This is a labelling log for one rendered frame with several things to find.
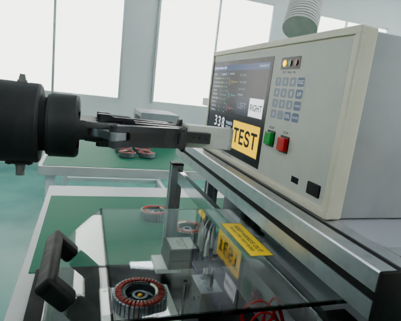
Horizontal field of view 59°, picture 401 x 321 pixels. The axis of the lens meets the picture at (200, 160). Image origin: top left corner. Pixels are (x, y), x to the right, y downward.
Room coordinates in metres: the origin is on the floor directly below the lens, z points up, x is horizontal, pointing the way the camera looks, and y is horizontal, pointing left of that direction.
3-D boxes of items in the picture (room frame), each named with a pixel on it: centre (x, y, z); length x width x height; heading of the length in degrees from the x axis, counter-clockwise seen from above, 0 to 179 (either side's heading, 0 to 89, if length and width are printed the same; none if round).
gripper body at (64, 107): (0.43, 0.14, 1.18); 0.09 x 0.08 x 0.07; 109
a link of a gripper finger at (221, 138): (0.47, -0.01, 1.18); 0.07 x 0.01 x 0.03; 109
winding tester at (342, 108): (0.64, -0.26, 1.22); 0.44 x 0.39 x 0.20; 19
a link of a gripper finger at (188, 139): (0.45, 0.01, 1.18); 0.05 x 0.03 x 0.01; 109
